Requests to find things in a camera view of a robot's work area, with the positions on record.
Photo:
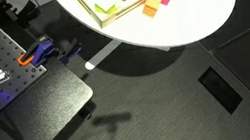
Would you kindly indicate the dark floor hatch cover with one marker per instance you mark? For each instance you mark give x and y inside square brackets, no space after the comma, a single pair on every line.
[221,90]

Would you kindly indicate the orange black clamp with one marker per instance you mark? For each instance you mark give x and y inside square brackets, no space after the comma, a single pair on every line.
[40,49]

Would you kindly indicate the white table base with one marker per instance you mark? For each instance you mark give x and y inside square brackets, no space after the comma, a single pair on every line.
[102,54]

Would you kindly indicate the orange block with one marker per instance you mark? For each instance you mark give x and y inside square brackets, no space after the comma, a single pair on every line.
[151,5]

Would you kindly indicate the lime green block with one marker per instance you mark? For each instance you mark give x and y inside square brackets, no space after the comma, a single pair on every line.
[105,9]

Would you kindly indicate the perforated metal breadboard plate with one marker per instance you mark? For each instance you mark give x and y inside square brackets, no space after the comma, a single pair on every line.
[3,48]

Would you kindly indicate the wooden tray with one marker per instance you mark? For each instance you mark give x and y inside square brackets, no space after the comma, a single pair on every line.
[116,15]

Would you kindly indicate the dark robot mounting table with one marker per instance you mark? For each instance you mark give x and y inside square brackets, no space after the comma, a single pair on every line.
[52,101]

